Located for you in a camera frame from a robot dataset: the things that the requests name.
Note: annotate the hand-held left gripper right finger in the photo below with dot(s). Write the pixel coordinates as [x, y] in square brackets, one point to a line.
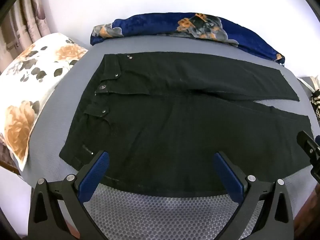
[228, 175]

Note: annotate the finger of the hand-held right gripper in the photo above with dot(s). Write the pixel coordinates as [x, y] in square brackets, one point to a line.
[310, 150]

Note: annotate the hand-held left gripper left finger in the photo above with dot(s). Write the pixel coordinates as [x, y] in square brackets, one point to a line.
[95, 173]

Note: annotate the black pants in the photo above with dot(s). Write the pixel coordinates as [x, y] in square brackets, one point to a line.
[175, 120]

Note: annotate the black and white striped cloth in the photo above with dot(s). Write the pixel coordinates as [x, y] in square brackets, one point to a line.
[316, 102]

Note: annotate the grey mesh bed mat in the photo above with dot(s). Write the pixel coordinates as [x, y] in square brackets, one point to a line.
[155, 217]

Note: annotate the white floral pillow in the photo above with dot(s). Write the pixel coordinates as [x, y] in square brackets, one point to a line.
[32, 92]

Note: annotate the blue floral blanket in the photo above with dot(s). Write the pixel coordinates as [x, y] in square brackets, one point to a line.
[200, 26]

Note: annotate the beige curtain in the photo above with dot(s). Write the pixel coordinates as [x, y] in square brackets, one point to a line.
[23, 17]

